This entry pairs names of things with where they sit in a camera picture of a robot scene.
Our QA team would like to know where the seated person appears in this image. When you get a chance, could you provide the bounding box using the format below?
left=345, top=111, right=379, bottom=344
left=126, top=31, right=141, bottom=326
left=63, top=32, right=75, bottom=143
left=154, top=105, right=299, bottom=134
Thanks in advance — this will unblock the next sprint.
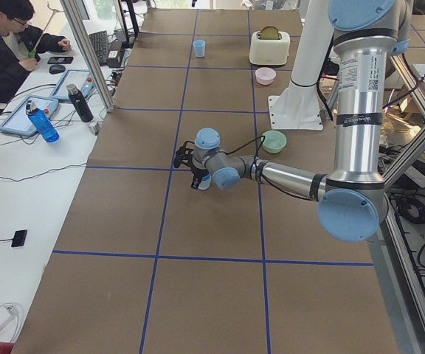
left=0, top=0, right=72, bottom=103

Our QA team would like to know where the green bowl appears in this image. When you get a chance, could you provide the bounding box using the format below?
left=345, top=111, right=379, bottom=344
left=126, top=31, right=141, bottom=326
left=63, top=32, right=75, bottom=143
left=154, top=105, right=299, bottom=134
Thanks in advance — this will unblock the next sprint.
left=262, top=130, right=287, bottom=154

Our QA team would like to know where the black thermos bottle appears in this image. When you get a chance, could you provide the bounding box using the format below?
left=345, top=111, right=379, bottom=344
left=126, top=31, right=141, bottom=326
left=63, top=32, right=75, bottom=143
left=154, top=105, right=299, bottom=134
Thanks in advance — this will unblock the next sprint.
left=66, top=84, right=94, bottom=122

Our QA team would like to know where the pink bowl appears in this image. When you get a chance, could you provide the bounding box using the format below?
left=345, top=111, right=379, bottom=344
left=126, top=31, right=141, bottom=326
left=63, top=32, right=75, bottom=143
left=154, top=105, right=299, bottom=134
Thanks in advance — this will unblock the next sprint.
left=255, top=67, right=276, bottom=86

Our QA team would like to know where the black computer mouse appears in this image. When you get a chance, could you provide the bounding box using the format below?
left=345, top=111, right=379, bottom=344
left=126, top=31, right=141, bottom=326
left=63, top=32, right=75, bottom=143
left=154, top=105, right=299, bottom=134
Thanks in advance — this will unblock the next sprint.
left=49, top=64, right=66, bottom=74

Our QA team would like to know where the blue water bottle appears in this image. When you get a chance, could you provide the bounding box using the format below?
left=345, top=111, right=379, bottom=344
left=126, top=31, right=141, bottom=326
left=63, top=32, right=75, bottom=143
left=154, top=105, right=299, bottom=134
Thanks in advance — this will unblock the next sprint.
left=26, top=100, right=59, bottom=143

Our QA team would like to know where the black smartphone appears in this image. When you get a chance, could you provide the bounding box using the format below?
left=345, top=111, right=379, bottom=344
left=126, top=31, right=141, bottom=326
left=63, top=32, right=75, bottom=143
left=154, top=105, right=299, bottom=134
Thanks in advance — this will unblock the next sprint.
left=47, top=56, right=74, bottom=65

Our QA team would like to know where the black keyboard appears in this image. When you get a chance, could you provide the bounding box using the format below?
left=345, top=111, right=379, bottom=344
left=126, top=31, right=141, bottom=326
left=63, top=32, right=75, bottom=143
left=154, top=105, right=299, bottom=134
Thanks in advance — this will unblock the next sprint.
left=89, top=30, right=108, bottom=65

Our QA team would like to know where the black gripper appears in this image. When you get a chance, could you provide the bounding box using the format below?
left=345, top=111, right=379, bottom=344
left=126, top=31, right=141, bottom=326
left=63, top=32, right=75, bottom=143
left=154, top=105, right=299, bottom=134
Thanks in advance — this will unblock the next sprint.
left=190, top=166, right=209, bottom=190

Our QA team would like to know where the aluminium frame post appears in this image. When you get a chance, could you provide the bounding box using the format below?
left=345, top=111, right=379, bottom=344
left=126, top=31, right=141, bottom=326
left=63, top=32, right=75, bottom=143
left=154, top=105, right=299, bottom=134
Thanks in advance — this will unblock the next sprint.
left=61, top=0, right=114, bottom=113

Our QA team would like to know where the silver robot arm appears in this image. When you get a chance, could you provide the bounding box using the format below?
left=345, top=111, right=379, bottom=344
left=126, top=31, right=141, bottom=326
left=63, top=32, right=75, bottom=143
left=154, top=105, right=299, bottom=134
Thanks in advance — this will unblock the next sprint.
left=176, top=1, right=412, bottom=242

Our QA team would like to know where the teach pendant tablet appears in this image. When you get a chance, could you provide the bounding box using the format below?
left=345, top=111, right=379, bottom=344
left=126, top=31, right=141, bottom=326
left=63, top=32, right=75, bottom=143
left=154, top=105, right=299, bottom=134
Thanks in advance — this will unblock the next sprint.
left=0, top=95, right=59, bottom=137
left=50, top=69, right=94, bottom=102

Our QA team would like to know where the cream toaster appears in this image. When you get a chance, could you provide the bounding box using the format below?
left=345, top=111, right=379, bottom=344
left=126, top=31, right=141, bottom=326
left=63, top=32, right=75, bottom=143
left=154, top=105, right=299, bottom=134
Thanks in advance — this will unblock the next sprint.
left=249, top=31, right=291, bottom=66

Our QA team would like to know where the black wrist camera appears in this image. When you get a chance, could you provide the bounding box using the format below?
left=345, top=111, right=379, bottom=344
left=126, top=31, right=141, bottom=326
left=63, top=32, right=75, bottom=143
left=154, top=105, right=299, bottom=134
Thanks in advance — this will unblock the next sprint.
left=173, top=140, right=193, bottom=170

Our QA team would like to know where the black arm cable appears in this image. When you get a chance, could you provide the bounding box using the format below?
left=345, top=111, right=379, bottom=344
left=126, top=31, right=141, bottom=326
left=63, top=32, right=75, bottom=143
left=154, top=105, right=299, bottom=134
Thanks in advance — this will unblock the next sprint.
left=224, top=134, right=320, bottom=203

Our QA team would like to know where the light blue cup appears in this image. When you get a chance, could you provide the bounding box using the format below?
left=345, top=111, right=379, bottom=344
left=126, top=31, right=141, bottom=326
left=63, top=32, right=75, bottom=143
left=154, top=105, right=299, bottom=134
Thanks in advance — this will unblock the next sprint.
left=198, top=174, right=212, bottom=190
left=193, top=40, right=206, bottom=58

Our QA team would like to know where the toast slice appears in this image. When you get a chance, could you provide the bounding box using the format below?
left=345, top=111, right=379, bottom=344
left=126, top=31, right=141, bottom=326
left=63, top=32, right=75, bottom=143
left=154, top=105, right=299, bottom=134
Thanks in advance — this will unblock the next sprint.
left=258, top=25, right=281, bottom=41

